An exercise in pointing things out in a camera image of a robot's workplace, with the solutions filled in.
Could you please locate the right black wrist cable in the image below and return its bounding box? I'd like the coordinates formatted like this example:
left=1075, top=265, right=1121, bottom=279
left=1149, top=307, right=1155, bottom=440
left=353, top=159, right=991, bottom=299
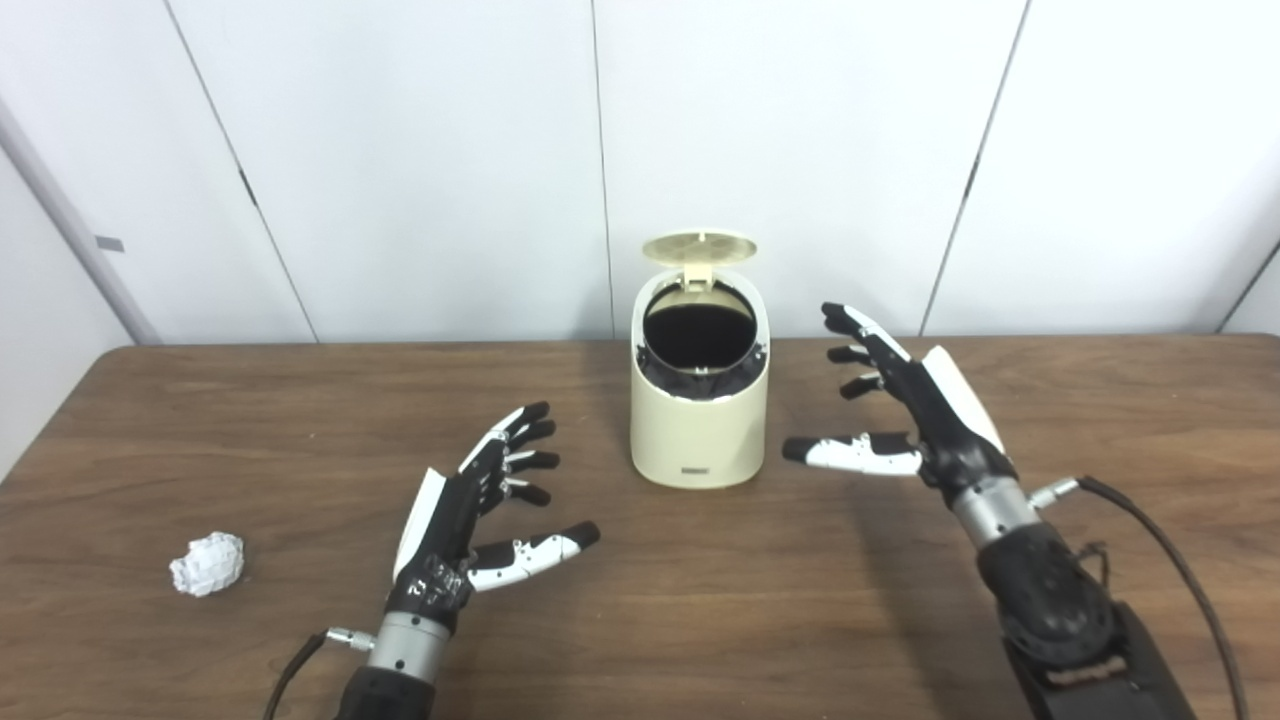
left=1030, top=476, right=1249, bottom=720

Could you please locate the white paper ball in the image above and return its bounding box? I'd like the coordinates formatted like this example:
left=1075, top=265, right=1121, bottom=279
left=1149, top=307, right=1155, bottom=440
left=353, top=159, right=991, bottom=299
left=169, top=531, right=246, bottom=598

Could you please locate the cream round bin lid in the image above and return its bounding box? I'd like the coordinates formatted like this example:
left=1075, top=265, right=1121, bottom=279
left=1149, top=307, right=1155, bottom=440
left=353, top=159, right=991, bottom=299
left=642, top=230, right=758, bottom=293

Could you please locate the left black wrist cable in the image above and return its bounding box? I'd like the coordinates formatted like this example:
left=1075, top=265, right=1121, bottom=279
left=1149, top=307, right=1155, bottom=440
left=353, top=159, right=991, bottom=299
left=263, top=627, right=378, bottom=720

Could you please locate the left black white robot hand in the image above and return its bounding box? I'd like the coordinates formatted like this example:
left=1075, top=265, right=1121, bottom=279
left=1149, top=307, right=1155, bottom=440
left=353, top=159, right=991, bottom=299
left=385, top=402, right=602, bottom=633

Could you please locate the grey wall corner post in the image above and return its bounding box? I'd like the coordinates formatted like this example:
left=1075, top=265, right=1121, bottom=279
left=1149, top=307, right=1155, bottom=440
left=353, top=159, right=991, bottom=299
left=0, top=95, right=161, bottom=346

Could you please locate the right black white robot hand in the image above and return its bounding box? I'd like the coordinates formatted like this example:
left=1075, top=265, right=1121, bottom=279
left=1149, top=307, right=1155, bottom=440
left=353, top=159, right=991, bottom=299
left=781, top=302, right=1018, bottom=493

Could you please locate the black bin liner bag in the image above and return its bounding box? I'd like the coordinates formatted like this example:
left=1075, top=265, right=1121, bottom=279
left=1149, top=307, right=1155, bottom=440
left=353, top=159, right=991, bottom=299
left=636, top=283, right=769, bottom=401

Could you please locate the cream-colored bin body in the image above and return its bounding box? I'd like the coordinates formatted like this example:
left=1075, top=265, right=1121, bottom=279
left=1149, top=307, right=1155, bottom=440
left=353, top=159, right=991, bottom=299
left=630, top=266, right=771, bottom=491

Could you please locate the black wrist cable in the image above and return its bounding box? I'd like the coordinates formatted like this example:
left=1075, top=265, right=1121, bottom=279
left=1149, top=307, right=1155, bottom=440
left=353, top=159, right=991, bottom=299
left=1030, top=476, right=1249, bottom=720
left=263, top=627, right=378, bottom=720

